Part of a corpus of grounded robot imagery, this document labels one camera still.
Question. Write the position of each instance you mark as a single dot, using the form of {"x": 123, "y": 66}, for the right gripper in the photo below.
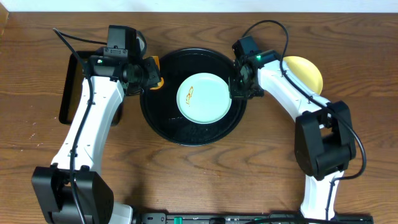
{"x": 234, "y": 92}

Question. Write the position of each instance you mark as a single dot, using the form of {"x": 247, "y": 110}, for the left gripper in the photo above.
{"x": 151, "y": 72}

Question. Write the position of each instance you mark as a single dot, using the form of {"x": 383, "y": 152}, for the light blue plate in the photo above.
{"x": 203, "y": 98}

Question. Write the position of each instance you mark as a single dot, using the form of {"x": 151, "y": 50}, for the yellow plate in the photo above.
{"x": 306, "y": 71}

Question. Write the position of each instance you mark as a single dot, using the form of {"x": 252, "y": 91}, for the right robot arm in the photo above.
{"x": 324, "y": 140}

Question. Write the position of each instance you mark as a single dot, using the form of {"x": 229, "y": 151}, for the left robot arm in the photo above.
{"x": 71, "y": 189}

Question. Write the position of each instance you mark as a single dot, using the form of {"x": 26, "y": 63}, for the black round tray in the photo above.
{"x": 159, "y": 107}

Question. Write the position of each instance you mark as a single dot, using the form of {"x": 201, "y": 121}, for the black rectangular water tray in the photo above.
{"x": 73, "y": 88}

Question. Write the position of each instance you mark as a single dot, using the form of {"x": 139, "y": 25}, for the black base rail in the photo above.
{"x": 277, "y": 218}

